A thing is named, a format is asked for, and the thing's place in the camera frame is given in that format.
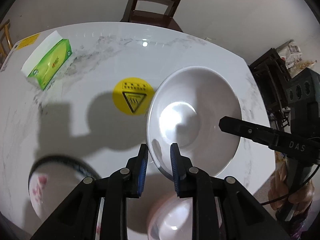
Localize light wooden chair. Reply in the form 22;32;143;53
0;20;13;67

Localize person's right hand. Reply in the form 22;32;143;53
268;163;315;215

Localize pink bowl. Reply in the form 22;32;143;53
146;193;193;239

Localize green tissue pack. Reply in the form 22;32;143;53
21;31;73;90

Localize white ribbed bowl blue base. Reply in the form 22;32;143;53
146;66;241;180

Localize yellow round warning sticker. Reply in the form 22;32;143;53
112;77;155;115

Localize white plate with pink roses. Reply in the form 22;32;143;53
28;155;101;222

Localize dark wooden chair far side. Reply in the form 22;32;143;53
121;0;182;32

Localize yellow rectangular table label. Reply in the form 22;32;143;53
16;33;40;50

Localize black cable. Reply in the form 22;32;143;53
260;163;320;207

